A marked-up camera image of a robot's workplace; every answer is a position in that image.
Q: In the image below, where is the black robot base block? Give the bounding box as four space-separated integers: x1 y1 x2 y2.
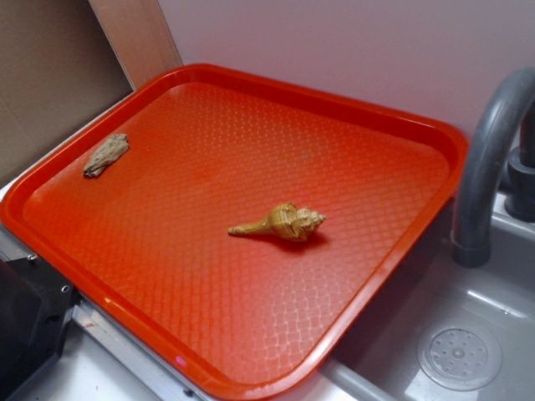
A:
1 254 78 400

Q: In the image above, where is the tan spiral conch shell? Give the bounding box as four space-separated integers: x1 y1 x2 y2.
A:
227 202 326 242

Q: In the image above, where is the orange plastic serving tray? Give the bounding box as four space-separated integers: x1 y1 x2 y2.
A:
1 65 467 400

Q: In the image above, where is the grey plastic sink basin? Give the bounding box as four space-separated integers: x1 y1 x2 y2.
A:
321 209 534 400

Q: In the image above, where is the grey curved faucet spout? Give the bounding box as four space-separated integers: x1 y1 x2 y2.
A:
451 67 534 267

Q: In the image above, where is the round sink drain strainer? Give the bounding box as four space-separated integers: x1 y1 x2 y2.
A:
416 319 502 392

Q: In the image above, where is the brown cardboard panel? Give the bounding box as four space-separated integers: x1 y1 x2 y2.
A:
1 1 181 185

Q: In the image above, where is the dark grey faucet handle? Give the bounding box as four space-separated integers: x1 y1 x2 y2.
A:
504 93 534 222

